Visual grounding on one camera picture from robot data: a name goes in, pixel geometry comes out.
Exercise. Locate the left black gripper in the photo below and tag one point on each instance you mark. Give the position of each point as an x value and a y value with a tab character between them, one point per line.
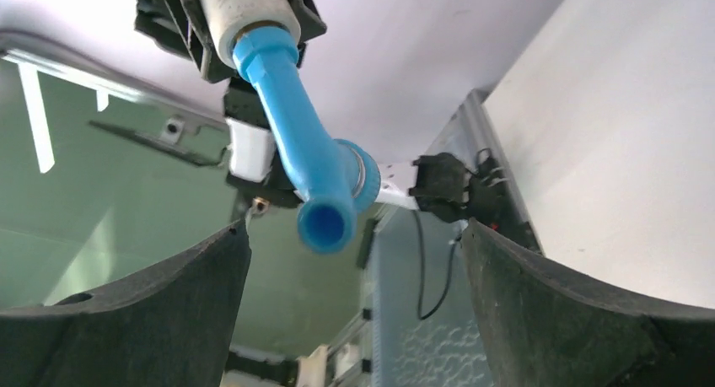
180	28

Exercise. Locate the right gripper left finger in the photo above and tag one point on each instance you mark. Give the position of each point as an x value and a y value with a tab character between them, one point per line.
169	324

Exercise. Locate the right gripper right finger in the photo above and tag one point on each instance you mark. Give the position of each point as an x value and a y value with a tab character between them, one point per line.
545	324

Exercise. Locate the blue plastic water faucet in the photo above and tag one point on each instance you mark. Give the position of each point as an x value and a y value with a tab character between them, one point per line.
335	178

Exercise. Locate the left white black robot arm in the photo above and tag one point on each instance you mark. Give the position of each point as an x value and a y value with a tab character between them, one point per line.
242	103

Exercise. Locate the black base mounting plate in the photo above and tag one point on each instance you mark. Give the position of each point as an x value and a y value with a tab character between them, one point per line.
450	190

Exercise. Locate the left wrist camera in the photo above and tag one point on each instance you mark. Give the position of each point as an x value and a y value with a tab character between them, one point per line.
252	151

